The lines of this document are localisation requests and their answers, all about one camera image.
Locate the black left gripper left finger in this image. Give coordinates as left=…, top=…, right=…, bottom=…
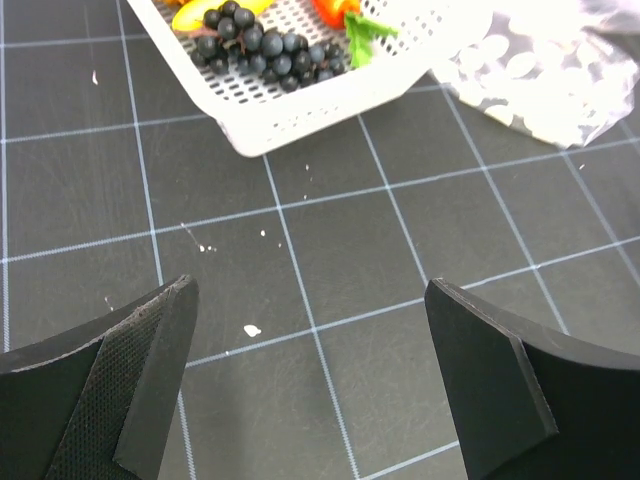
left=1, top=275, right=199, bottom=479

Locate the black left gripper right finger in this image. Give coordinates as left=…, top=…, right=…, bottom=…
left=425, top=279, right=639, bottom=479

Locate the white perforated plastic basket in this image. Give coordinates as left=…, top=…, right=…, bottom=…
left=129, top=1, right=462, bottom=157

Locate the yellow toy banana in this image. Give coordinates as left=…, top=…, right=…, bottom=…
left=171, top=0, right=273, bottom=33

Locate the white-dotted clear zip bag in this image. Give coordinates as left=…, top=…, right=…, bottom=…
left=429, top=1, right=639, bottom=149

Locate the dark purple grape bunch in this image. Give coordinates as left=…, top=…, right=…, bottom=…
left=190, top=7, right=347, bottom=93

